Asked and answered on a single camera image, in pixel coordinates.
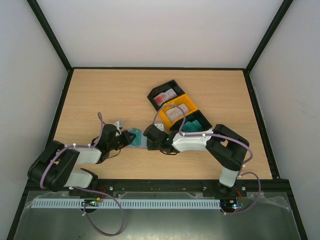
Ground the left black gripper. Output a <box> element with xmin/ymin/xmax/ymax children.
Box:
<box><xmin>108</xmin><ymin>130</ymin><xmax>137</xmax><ymax>151</ymax></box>

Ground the brown leather card holder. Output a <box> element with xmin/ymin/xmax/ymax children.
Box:
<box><xmin>126</xmin><ymin>127</ymin><xmax>151</xmax><ymax>150</ymax></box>

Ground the yellow bin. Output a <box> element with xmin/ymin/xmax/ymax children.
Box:
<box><xmin>159</xmin><ymin>94</ymin><xmax>199</xmax><ymax>128</ymax></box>

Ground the black bin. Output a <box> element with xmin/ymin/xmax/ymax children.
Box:
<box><xmin>147</xmin><ymin>79</ymin><xmax>185</xmax><ymax>111</ymax></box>
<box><xmin>166</xmin><ymin>109</ymin><xmax>212</xmax><ymax>133</ymax></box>

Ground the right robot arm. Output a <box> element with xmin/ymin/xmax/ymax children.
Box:
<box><xmin>143</xmin><ymin>124</ymin><xmax>253</xmax><ymax>196</ymax></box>

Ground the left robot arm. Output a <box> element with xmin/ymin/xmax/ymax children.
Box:
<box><xmin>27</xmin><ymin>123</ymin><xmax>136</xmax><ymax>192</ymax></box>

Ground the white patterned card stack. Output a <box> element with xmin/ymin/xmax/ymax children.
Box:
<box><xmin>164</xmin><ymin>103</ymin><xmax>189</xmax><ymax>123</ymax></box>

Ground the teal card stack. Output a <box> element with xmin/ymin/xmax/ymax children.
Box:
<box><xmin>181</xmin><ymin>120</ymin><xmax>204</xmax><ymax>133</ymax></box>

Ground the red white card stack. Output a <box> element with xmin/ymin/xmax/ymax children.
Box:
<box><xmin>153</xmin><ymin>88</ymin><xmax>178</xmax><ymax>106</ymax></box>

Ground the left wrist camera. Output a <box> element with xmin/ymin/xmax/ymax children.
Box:
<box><xmin>114</xmin><ymin>120</ymin><xmax>124</xmax><ymax>131</ymax></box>

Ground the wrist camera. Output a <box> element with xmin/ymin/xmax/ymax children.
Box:
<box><xmin>153</xmin><ymin>122</ymin><xmax>165</xmax><ymax>132</ymax></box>
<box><xmin>114</xmin><ymin>120</ymin><xmax>124</xmax><ymax>131</ymax></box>

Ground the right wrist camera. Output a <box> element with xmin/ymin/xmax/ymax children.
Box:
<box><xmin>153</xmin><ymin>122</ymin><xmax>165</xmax><ymax>132</ymax></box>

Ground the light blue cable duct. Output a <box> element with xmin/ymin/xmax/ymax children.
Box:
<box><xmin>31</xmin><ymin>198</ymin><xmax>221</xmax><ymax>210</ymax></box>

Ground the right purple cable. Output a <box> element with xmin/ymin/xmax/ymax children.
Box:
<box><xmin>152</xmin><ymin>104</ymin><xmax>262</xmax><ymax>216</ymax></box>

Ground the purple cable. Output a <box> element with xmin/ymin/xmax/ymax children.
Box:
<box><xmin>152</xmin><ymin>104</ymin><xmax>262</xmax><ymax>216</ymax></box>
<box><xmin>39</xmin><ymin>111</ymin><xmax>125</xmax><ymax>236</ymax></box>

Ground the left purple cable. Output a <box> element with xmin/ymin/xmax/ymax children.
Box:
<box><xmin>39</xmin><ymin>111</ymin><xmax>125</xmax><ymax>236</ymax></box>

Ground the black frame rail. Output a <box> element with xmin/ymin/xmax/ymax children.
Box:
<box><xmin>26</xmin><ymin>177</ymin><xmax>291</xmax><ymax>197</ymax></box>

